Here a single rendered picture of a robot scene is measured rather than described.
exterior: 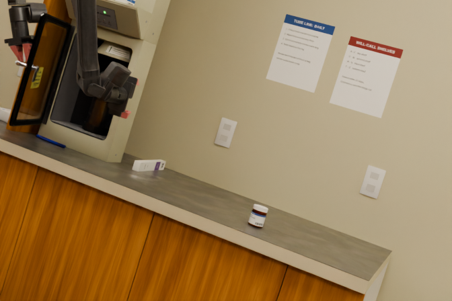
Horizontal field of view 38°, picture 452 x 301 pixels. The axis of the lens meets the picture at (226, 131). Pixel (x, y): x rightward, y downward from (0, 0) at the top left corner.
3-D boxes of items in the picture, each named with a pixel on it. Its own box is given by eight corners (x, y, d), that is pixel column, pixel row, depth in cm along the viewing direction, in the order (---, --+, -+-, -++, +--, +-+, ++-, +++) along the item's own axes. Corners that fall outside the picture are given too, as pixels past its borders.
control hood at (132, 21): (71, 18, 250) (79, -7, 250) (144, 39, 240) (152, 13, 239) (54, 11, 239) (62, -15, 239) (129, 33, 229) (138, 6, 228)
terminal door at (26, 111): (41, 124, 251) (71, 23, 249) (9, 126, 220) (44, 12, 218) (39, 123, 251) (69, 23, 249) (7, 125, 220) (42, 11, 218)
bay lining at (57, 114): (83, 123, 274) (107, 42, 273) (136, 142, 266) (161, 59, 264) (48, 119, 251) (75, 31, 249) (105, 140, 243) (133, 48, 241)
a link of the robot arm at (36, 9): (5, -12, 230) (15, -12, 224) (37, -11, 237) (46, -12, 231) (9, 23, 232) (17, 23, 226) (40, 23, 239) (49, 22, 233)
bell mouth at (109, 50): (109, 56, 265) (113, 44, 265) (146, 68, 260) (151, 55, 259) (86, 49, 249) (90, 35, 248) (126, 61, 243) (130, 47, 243)
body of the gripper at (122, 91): (134, 83, 218) (124, 80, 211) (126, 113, 219) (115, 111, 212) (118, 78, 220) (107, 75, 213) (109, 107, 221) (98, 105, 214)
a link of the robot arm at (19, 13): (5, 7, 230) (11, 4, 225) (24, 7, 234) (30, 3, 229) (8, 27, 230) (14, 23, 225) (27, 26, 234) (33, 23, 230)
